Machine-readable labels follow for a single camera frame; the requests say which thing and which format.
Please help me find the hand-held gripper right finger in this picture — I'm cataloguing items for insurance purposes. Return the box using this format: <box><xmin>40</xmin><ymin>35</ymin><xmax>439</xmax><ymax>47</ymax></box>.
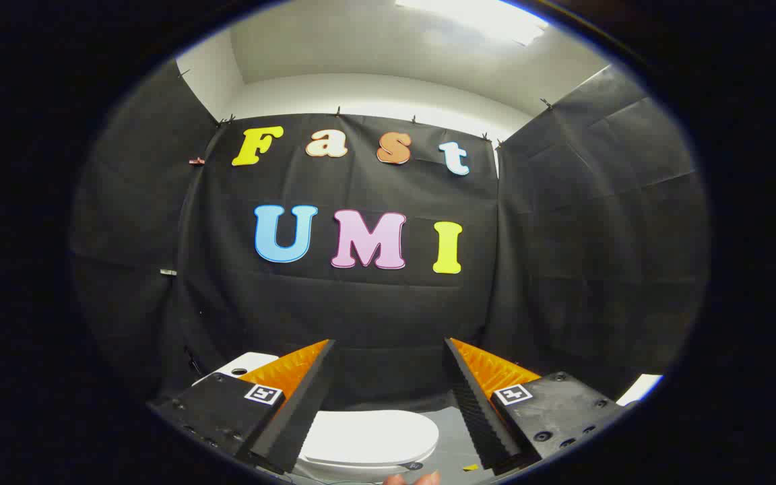
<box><xmin>443</xmin><ymin>337</ymin><xmax>628</xmax><ymax>472</ymax></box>

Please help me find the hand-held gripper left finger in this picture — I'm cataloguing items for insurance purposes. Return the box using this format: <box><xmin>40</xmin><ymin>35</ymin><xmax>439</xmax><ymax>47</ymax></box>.
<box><xmin>148</xmin><ymin>339</ymin><xmax>337</xmax><ymax>476</ymax></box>

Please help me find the black backdrop cloth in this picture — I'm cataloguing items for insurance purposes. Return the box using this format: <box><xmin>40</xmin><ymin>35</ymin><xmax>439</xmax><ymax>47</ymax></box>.
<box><xmin>70</xmin><ymin>59</ymin><xmax>711</xmax><ymax>418</ymax></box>

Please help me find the white toilet lid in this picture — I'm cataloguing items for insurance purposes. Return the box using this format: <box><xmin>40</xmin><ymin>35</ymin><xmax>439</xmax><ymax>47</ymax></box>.
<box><xmin>299</xmin><ymin>409</ymin><xmax>441</xmax><ymax>470</ymax></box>

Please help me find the white toilet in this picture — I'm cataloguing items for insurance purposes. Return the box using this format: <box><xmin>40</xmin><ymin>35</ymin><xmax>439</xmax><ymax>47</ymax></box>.
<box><xmin>192</xmin><ymin>352</ymin><xmax>429</xmax><ymax>484</ymax></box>

